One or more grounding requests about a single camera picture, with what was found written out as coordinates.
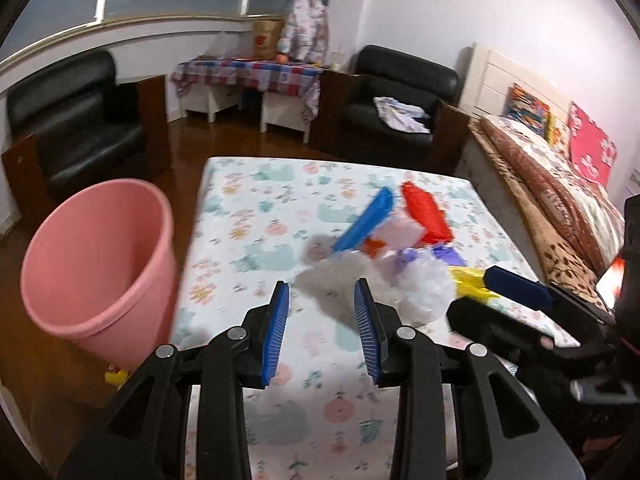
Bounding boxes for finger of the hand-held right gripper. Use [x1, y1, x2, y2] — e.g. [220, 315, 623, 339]
[484, 266, 608, 333]
[446, 299, 581, 366]

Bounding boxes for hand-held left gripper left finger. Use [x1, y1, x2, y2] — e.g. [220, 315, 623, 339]
[57, 280, 291, 480]

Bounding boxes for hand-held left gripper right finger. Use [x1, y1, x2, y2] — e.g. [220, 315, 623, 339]
[353, 277, 586, 480]

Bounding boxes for clear plastic bag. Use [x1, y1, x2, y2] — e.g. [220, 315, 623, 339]
[295, 247, 453, 323]

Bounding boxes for white pink packet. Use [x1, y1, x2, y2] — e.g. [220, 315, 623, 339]
[375, 212, 426, 251]

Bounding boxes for pink plastic bin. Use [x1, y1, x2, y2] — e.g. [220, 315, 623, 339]
[20, 178, 181, 371]

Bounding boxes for floral covered table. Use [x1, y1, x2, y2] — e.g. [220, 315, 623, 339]
[170, 156, 581, 480]

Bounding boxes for yellow patterned pillow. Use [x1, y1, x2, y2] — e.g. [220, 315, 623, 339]
[547, 115, 571, 158]

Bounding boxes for pink floral pillow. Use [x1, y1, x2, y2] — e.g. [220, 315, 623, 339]
[568, 101, 618, 181]

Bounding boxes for pale crumpled clothes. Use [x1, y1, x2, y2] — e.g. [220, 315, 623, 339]
[374, 96, 432, 134]

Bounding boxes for white bed headboard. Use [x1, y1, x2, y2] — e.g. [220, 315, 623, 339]
[459, 42, 576, 121]

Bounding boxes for white cabinet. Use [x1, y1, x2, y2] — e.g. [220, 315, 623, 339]
[180, 81, 241, 122]
[259, 91, 313, 143]

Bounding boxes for black leather armchair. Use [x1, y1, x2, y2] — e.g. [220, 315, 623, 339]
[320, 44, 471, 173]
[1, 50, 173, 221]

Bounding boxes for checkered cloth side table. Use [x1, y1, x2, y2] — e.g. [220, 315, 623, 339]
[171, 56, 325, 121]

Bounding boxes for brown paper bag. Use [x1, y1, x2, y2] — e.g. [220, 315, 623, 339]
[251, 17, 286, 60]

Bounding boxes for patterned hanging jacket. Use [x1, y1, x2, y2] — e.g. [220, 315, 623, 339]
[277, 0, 332, 63]

